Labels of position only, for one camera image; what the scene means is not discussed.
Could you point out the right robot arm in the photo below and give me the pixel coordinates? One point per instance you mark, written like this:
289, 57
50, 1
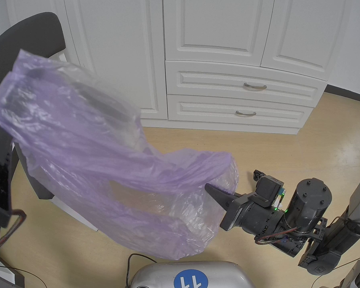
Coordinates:
312, 202

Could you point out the white wardrobe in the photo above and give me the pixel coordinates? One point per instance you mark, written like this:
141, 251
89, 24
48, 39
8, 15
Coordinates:
213, 16

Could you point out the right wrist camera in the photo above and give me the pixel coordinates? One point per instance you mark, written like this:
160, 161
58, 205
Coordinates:
268, 189

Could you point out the grey padded white chair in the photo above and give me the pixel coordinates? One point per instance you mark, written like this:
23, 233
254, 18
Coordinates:
33, 31

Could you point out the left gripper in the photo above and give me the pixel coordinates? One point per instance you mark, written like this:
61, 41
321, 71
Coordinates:
0, 187

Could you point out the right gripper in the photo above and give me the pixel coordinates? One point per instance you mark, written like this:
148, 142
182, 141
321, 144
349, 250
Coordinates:
258, 219

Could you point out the purple plastic bag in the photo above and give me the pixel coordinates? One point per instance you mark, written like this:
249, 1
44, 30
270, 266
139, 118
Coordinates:
93, 148

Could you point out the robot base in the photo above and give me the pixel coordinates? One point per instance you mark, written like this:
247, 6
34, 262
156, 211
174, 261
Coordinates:
228, 274

